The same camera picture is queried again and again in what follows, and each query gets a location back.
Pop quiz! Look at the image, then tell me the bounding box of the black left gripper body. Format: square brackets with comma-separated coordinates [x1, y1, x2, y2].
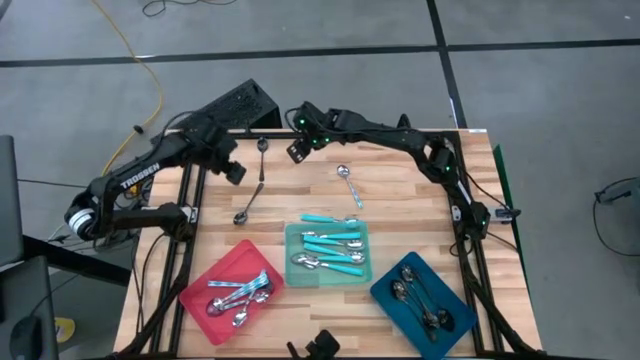
[192, 122, 240, 171]

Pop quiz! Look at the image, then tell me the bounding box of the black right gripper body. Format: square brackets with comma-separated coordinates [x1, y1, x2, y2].
[294, 101, 346, 150]

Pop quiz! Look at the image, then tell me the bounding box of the black perforated computer tower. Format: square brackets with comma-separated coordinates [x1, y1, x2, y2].
[149, 77, 284, 146]

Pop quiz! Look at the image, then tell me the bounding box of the green translucent plastic bin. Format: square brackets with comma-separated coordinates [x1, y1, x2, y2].
[283, 221, 374, 289]

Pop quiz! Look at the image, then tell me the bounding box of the black desk leg bar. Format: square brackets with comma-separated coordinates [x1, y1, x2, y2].
[22, 234, 132, 287]

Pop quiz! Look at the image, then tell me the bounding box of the red translucent plastic bin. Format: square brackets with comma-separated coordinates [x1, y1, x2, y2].
[178, 238, 286, 347]

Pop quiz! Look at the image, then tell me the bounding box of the blue plastic bin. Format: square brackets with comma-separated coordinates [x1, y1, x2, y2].
[369, 250, 479, 360]

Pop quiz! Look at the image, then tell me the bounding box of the dark green panel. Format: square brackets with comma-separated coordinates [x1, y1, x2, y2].
[492, 143, 527, 286]

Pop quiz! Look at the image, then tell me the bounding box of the silver mounting plate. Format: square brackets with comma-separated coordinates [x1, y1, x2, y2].
[492, 203, 522, 222]

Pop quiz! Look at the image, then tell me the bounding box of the dark grey desk panel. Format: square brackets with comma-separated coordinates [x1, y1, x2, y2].
[0, 133, 25, 267]

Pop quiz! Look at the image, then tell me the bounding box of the yellow round object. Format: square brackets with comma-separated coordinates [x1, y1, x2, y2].
[53, 316, 77, 345]

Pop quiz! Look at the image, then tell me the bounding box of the dark grey desk surface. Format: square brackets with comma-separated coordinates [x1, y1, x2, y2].
[0, 255, 60, 360]

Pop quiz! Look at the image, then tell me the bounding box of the black computer mouse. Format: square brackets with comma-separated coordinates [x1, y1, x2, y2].
[8, 315, 45, 360]

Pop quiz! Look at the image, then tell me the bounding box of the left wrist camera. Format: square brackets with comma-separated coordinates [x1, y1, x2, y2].
[223, 160, 248, 186]

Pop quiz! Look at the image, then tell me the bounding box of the yellow power cable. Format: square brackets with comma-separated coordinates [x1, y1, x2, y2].
[91, 0, 165, 176]

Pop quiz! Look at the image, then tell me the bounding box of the black floor cable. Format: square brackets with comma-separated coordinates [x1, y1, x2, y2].
[141, 0, 239, 18]

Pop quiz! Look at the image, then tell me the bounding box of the grey stand base with cable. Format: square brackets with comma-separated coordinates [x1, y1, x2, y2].
[593, 176, 640, 241]

